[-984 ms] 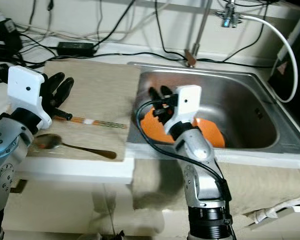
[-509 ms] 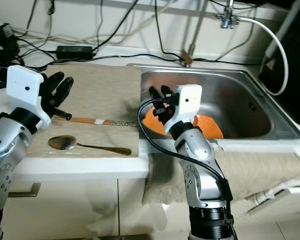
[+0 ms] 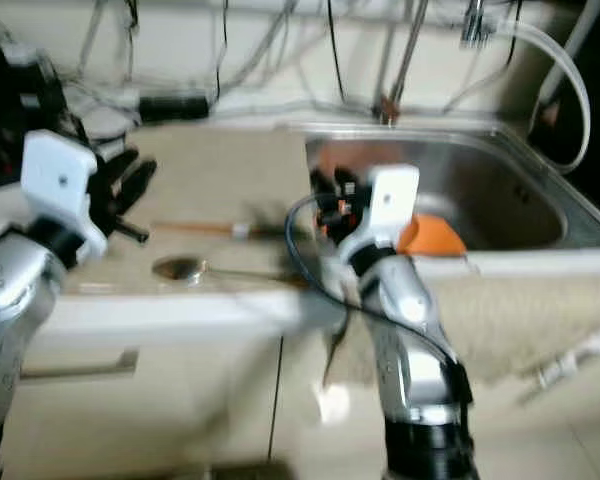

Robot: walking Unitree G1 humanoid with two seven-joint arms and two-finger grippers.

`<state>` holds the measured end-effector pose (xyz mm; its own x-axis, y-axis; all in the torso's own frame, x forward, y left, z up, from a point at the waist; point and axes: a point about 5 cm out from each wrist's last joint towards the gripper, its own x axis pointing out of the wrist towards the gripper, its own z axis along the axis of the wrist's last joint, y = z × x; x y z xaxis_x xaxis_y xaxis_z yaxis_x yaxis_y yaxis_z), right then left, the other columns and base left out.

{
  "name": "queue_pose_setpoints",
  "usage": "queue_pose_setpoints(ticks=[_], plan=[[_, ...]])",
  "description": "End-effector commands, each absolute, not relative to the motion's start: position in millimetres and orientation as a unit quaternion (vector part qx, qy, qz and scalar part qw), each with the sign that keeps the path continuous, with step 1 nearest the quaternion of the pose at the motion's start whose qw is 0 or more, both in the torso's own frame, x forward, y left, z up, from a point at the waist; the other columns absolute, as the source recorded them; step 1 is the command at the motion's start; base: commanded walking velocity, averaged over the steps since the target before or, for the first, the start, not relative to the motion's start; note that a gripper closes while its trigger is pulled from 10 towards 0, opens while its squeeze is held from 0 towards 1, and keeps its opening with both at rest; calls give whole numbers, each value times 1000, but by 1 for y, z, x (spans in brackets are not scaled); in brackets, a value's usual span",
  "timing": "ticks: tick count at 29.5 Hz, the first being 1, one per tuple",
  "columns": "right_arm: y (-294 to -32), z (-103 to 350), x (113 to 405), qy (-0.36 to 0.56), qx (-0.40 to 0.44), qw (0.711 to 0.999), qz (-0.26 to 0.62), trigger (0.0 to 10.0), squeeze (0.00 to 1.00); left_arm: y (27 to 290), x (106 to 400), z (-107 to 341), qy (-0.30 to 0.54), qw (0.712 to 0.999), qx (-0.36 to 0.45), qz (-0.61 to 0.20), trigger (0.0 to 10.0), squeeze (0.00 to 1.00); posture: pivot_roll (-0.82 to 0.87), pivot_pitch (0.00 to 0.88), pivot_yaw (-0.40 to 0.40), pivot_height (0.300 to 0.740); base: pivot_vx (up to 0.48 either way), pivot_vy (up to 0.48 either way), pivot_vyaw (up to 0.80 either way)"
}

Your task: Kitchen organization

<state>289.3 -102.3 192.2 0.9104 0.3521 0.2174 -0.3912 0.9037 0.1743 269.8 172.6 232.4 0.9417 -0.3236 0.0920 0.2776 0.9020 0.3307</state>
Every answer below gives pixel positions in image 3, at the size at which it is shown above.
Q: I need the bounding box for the stainless steel sink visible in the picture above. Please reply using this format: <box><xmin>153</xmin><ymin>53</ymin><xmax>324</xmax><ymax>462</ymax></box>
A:
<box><xmin>280</xmin><ymin>118</ymin><xmax>600</xmax><ymax>259</ymax></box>

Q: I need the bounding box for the beige counter mat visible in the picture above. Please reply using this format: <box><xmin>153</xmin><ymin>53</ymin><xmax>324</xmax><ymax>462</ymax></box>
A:
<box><xmin>110</xmin><ymin>125</ymin><xmax>351</xmax><ymax>297</ymax></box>

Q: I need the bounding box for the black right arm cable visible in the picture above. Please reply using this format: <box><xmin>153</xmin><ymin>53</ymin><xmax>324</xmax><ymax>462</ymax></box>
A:
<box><xmin>285</xmin><ymin>193</ymin><xmax>461</xmax><ymax>376</ymax></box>

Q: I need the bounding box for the brass coloured spoon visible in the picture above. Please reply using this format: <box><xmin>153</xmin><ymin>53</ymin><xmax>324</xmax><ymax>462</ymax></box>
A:
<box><xmin>152</xmin><ymin>257</ymin><xmax>309</xmax><ymax>293</ymax></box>

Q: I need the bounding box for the chrome water valve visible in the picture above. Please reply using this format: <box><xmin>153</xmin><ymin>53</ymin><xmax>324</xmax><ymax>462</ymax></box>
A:
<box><xmin>458</xmin><ymin>0</ymin><xmax>493</xmax><ymax>51</ymax></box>

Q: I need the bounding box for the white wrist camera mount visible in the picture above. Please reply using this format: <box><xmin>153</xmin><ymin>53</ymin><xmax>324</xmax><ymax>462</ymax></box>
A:
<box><xmin>348</xmin><ymin>165</ymin><xmax>423</xmax><ymax>268</ymax></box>
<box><xmin>20</xmin><ymin>130</ymin><xmax>99</xmax><ymax>266</ymax></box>

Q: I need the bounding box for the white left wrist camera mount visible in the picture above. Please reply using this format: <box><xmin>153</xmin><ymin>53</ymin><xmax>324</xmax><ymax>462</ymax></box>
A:
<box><xmin>20</xmin><ymin>130</ymin><xmax>99</xmax><ymax>266</ymax></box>

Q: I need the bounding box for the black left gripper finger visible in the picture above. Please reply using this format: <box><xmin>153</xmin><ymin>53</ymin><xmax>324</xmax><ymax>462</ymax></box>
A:
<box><xmin>115</xmin><ymin>160</ymin><xmax>159</xmax><ymax>214</ymax></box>
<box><xmin>98</xmin><ymin>148</ymin><xmax>139</xmax><ymax>196</ymax></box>

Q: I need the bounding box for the white base cabinet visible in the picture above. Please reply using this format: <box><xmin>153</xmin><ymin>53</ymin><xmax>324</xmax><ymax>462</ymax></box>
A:
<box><xmin>0</xmin><ymin>300</ymin><xmax>600</xmax><ymax>480</ymax></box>

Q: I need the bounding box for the black hanging power cable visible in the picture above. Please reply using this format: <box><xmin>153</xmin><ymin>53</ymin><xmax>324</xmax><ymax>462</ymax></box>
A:
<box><xmin>324</xmin><ymin>0</ymin><xmax>341</xmax><ymax>106</ymax></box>

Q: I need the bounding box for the black power brick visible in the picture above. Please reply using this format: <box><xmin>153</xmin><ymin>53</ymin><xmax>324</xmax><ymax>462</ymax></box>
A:
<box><xmin>135</xmin><ymin>92</ymin><xmax>211</xmax><ymax>125</ymax></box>

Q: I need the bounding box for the beige hanging towel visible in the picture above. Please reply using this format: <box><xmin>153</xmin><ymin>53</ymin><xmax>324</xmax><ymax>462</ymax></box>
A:
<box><xmin>325</xmin><ymin>272</ymin><xmax>600</xmax><ymax>389</ymax></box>

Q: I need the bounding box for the black wall adapter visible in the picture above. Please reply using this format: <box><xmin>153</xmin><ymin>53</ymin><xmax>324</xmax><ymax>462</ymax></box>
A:
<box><xmin>0</xmin><ymin>25</ymin><xmax>76</xmax><ymax>186</ymax></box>

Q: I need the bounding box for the steel faucet pipe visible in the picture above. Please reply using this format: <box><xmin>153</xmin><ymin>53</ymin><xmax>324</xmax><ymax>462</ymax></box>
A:
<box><xmin>375</xmin><ymin>0</ymin><xmax>433</xmax><ymax>127</ymax></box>

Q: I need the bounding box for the white grey wand tube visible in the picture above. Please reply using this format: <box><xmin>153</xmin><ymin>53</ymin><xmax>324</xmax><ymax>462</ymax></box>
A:
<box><xmin>535</xmin><ymin>0</ymin><xmax>600</xmax><ymax>106</ymax></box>

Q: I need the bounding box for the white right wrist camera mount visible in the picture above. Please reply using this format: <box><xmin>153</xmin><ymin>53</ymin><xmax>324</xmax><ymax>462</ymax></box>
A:
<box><xmin>348</xmin><ymin>165</ymin><xmax>423</xmax><ymax>268</ymax></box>

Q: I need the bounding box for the grey cabinet handle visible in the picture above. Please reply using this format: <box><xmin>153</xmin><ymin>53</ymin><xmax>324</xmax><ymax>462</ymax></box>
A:
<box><xmin>20</xmin><ymin>348</ymin><xmax>141</xmax><ymax>383</ymax></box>

